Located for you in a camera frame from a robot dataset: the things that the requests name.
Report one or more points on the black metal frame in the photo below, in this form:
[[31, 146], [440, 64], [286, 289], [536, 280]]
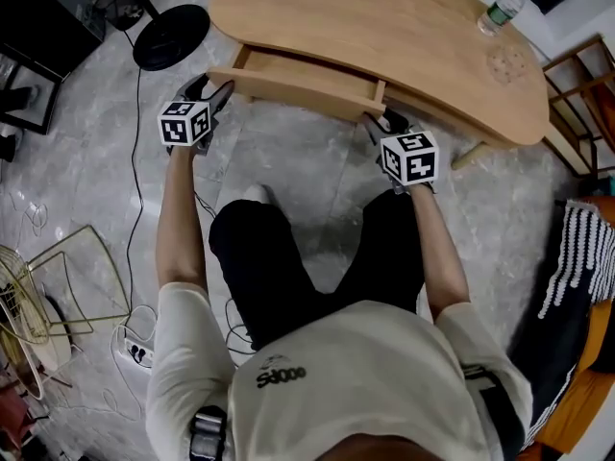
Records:
[[54, 106]]

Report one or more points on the round clear coaster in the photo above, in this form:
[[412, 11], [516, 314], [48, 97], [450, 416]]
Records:
[[507, 64]]

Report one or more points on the person's right forearm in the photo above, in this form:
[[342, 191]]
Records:
[[439, 252]]

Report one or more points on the clear plastic water bottle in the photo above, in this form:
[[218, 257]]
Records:
[[499, 11]]

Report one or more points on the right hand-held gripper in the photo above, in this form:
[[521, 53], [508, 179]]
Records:
[[410, 159]]

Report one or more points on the person's cream shirt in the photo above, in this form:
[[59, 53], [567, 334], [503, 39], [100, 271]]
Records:
[[346, 377]]

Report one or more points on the wooden frame shelf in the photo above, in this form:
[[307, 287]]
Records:
[[579, 89]]

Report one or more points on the person's white shoe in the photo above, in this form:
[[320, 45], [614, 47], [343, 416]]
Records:
[[258, 194]]

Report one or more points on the black floor fan stand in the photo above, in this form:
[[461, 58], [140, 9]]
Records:
[[168, 36]]

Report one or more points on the person's black shorts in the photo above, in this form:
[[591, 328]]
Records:
[[269, 267]]

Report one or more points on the wooden drawer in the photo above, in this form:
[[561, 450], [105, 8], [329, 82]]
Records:
[[298, 89]]

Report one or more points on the black cabinet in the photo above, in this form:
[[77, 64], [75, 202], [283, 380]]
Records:
[[43, 22]]

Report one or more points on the white power strip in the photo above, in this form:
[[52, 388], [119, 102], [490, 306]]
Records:
[[138, 352]]

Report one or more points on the wooden coffee table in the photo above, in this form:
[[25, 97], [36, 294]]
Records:
[[384, 22]]

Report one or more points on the black white striped blanket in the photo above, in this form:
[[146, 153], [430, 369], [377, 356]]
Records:
[[581, 248]]

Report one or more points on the person's left forearm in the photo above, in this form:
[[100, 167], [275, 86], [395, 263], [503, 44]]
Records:
[[179, 219]]

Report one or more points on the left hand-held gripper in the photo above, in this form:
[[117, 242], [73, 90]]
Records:
[[185, 123]]

